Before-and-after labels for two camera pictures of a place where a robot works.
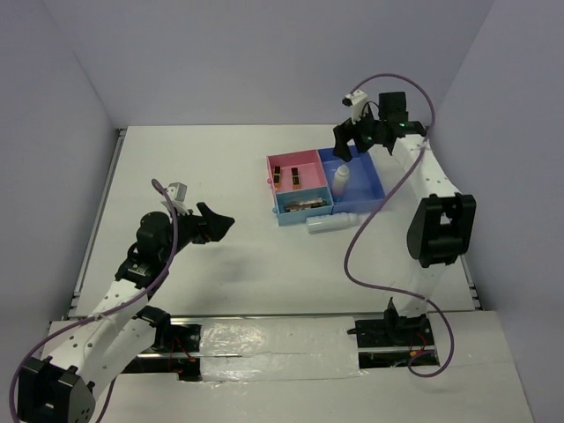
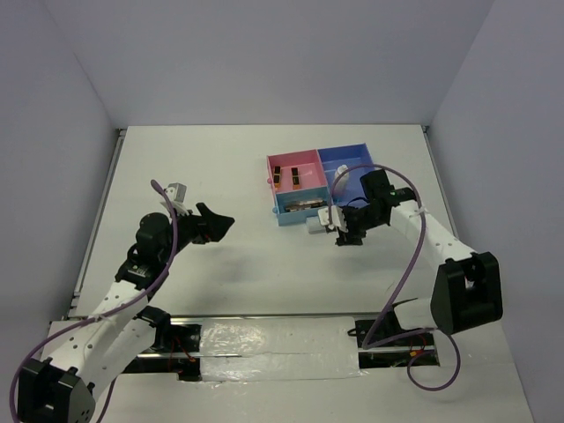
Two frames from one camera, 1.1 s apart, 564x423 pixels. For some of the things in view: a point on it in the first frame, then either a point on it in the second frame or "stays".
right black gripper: (345, 133) to (352, 237)
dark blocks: (295, 178) stays
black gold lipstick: (277, 176) stays
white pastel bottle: (339, 184) stays
